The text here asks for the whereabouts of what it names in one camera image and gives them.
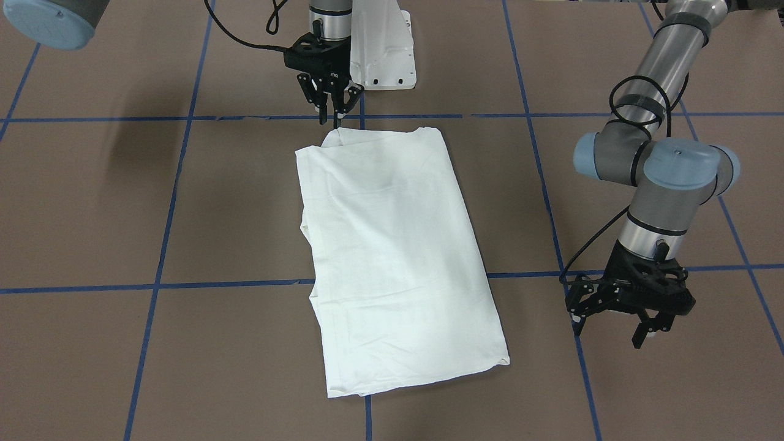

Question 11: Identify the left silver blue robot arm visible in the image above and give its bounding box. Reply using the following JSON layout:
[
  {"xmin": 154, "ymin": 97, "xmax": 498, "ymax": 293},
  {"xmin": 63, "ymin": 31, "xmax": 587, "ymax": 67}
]
[{"xmin": 559, "ymin": 1, "xmax": 741, "ymax": 349}]

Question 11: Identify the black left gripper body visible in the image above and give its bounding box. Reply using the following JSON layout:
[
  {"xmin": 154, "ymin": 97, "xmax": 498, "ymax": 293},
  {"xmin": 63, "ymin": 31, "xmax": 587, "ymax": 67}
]
[{"xmin": 604, "ymin": 241, "xmax": 696, "ymax": 315}]

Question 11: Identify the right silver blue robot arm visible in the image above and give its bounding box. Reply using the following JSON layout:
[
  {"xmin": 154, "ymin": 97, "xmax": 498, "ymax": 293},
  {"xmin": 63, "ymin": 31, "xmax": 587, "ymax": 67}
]
[{"xmin": 2, "ymin": 1, "xmax": 364, "ymax": 128}]

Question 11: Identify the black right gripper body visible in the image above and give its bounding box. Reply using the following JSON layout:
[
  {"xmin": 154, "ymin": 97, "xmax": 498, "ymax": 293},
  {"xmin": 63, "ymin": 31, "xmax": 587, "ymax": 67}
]
[{"xmin": 284, "ymin": 34, "xmax": 351, "ymax": 92}]

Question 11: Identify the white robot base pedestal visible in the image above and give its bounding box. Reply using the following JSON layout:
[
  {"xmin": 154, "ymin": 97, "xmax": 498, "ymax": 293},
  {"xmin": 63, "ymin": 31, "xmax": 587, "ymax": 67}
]
[{"xmin": 349, "ymin": 1, "xmax": 417, "ymax": 91}]

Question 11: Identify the white long-sleeve printed shirt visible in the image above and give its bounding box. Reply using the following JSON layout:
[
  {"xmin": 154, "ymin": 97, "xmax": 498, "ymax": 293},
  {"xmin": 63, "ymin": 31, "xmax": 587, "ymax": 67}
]
[{"xmin": 296, "ymin": 127, "xmax": 510, "ymax": 399}]

